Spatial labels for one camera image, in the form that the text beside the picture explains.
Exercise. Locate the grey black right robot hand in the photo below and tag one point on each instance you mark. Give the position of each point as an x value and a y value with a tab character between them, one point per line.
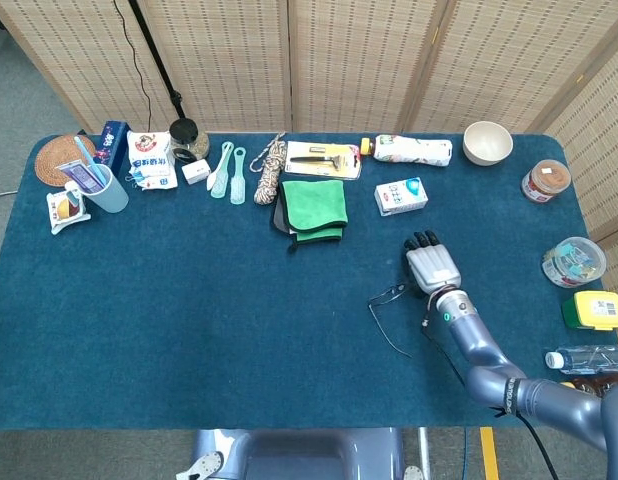
434	265

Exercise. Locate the black wire eyeglasses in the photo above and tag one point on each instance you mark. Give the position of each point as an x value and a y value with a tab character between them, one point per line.
396	290

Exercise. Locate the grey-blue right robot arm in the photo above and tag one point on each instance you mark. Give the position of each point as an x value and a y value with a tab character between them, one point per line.
474	340

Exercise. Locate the white and blue carton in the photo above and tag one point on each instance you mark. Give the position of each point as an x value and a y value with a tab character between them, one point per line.
399	196

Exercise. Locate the white-labelled bottle with yellow cap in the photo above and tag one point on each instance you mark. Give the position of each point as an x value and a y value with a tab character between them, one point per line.
414	150

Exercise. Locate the beige bowl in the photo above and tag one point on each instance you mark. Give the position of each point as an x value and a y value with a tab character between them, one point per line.
488	145

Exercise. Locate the folded green cloth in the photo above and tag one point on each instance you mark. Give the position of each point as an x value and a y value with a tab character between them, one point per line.
314	205

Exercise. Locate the razor on yellow blister card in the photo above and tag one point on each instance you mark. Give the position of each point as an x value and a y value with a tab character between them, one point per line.
339	170

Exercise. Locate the red-labelled jar with orange lid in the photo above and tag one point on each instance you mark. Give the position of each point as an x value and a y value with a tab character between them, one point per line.
544	182

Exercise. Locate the clear tub of binder clips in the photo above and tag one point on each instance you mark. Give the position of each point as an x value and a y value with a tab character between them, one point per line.
574	262

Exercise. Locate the grey cloth with black edge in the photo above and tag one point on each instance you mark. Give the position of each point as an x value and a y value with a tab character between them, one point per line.
279	220

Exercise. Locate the yellow and green box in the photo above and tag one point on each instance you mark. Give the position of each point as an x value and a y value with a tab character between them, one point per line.
596	307

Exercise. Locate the clear water bottle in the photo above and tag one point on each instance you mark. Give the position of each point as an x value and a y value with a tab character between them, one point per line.
589	360

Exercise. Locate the metal table leg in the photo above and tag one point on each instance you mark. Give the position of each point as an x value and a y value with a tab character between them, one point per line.
425	450

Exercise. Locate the brown sauce bottle yellow cap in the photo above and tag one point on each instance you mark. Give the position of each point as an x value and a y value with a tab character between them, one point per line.
589	385

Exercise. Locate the green brush with white bristles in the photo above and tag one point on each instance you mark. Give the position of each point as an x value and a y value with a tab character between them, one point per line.
220	180
237	185

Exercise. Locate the grey-blue robot torso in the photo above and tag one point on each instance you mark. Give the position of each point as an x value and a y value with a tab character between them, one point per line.
299	455

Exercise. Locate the small white box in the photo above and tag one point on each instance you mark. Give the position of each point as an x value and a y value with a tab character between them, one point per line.
195	171

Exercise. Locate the glass jar with black lid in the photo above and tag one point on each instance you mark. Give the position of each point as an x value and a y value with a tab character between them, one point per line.
186	137

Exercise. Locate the white printed powder bag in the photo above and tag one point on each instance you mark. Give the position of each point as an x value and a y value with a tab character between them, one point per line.
149	160

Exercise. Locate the light blue plastic cup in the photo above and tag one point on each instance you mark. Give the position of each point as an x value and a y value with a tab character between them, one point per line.
109	192

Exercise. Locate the dark blue cardboard box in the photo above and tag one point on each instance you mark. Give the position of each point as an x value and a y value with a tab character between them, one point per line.
111	145

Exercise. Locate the black stand pole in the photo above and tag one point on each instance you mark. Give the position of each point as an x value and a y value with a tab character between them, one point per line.
154	50

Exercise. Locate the light blue toothbrush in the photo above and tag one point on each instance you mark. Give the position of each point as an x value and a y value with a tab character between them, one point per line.
89	160

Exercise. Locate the purple toothpaste tube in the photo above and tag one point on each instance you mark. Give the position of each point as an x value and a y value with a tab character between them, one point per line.
81	175

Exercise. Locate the white snack packet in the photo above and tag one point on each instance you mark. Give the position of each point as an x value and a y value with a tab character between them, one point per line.
64	210

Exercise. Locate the round woven coaster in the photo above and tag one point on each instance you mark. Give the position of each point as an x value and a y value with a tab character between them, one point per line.
56	157

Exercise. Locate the white perforated bracket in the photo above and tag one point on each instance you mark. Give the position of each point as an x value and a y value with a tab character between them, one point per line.
204	465
413	473

